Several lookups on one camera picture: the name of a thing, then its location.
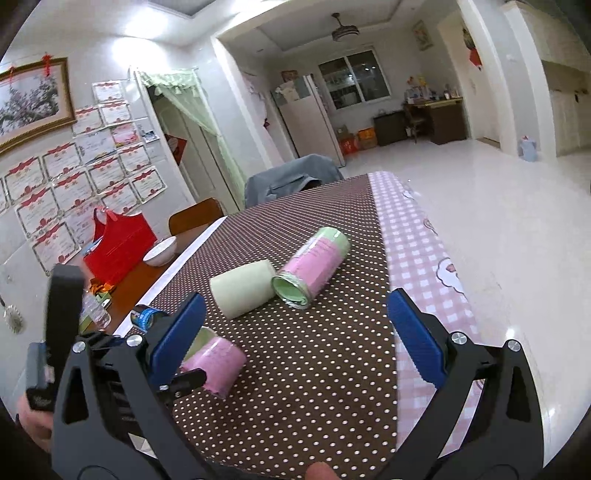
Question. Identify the small pink cup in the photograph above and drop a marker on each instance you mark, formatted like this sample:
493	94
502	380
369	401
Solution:
217	362

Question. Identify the pink checked tablecloth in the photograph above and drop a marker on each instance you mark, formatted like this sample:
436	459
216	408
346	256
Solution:
406	258

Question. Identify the ceiling fan lamp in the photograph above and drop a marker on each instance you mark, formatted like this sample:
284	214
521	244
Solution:
344	31

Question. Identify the pale green cup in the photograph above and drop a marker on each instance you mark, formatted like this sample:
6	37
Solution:
242	288

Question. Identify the silver refrigerator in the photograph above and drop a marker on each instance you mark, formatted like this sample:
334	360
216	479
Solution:
309	122

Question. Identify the dark wooden desk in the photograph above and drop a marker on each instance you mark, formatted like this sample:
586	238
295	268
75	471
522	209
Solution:
443	117

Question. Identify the gold framed painting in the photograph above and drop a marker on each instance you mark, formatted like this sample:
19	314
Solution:
32	106

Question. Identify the black cabinet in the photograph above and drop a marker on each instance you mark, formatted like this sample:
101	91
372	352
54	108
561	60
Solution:
390	130

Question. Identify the round wall ornament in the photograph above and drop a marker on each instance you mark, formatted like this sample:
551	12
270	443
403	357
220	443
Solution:
14	319

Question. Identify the white wall cabinets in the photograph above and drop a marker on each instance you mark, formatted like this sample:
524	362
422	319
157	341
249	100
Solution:
565	83

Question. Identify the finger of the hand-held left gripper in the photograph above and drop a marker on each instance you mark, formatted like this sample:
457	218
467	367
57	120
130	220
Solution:
189	379

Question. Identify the tall pink and green cup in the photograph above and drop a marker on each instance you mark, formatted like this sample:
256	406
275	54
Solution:
311	270

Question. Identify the wooden chair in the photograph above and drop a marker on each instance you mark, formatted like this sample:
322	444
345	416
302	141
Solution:
196	214

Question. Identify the red cardboard box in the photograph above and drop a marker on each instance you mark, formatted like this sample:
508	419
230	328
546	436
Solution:
348	143

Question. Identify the red gift bag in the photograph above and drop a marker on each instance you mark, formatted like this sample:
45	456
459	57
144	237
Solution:
121	251

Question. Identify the brown polka dot tablecloth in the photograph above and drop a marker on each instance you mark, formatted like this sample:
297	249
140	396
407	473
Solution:
300	369

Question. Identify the blue water jug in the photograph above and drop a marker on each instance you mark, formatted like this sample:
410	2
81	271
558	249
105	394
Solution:
528	148

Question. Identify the red door poster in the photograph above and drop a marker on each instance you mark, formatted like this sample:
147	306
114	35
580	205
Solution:
177	146

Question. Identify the wall poster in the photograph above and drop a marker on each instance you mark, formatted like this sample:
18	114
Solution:
422	35

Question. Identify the blue labelled can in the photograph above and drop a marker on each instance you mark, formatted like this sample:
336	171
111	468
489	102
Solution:
147	318

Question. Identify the person's right hand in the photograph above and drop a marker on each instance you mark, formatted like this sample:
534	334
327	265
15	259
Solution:
319	471

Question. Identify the clear plastic bottle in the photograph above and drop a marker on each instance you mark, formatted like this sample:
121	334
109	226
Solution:
95	311

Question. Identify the white bowl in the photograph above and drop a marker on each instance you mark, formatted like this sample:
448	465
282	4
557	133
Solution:
160	251

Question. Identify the green door curtain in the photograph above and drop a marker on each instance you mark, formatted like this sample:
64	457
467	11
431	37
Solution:
184	90

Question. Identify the grey jacket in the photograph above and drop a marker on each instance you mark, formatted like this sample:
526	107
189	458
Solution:
291	177

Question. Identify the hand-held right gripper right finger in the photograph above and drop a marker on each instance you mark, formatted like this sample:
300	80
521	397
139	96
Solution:
415	339

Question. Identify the orange cardboard box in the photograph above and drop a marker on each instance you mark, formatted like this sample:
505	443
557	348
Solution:
367	138

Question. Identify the red wall decoration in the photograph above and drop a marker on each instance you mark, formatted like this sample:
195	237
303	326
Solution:
474	53

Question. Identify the group of wall certificates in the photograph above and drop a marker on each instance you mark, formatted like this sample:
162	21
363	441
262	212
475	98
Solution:
69	184

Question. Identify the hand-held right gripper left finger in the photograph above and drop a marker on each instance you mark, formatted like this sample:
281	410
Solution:
178	334

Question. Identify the window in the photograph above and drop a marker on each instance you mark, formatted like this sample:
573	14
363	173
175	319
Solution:
355	78

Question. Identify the person's left hand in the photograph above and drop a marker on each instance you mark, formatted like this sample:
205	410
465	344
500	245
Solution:
32	422

